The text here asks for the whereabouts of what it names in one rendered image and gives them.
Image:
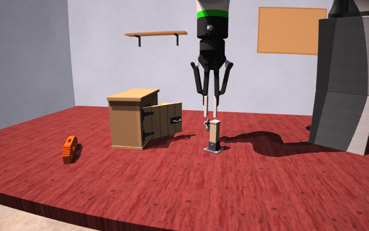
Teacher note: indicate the wooden cabinet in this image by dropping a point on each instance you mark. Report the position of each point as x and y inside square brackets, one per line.
[136, 118]

